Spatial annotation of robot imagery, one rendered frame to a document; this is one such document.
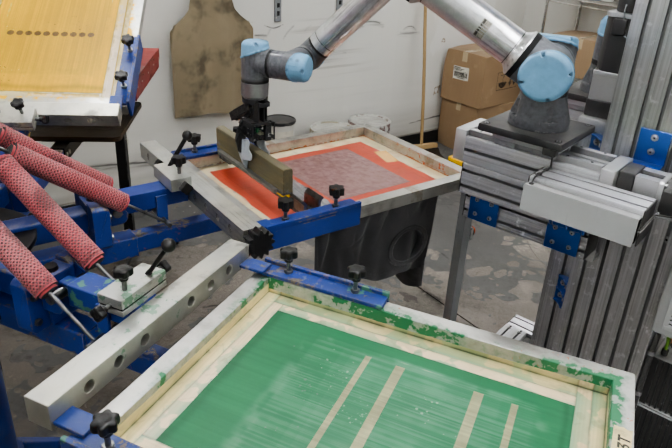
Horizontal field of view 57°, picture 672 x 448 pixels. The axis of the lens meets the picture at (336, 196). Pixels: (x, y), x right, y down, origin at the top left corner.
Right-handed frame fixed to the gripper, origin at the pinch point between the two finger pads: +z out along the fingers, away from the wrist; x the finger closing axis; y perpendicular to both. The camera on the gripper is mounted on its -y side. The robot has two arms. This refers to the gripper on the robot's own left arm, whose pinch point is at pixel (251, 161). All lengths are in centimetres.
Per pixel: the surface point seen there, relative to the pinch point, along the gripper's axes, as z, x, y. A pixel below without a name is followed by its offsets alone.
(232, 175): 10.0, 1.2, -14.7
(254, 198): 10.0, -1.1, 3.7
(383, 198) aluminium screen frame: 6.4, 27.1, 28.3
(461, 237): 41, 81, 14
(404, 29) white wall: 10, 237, -200
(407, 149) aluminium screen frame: 7, 62, 0
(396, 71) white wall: 41, 233, -200
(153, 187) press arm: 1.4, -29.8, 0.7
